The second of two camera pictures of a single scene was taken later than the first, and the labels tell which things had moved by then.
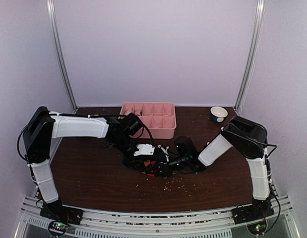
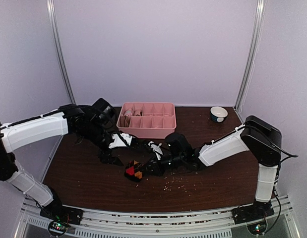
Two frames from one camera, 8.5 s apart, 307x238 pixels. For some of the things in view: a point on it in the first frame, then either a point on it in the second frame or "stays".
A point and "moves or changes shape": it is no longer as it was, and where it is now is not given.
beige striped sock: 138,112 stays
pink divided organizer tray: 159,118 stays
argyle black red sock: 150,166 moves or changes shape
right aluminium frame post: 252,53 stays
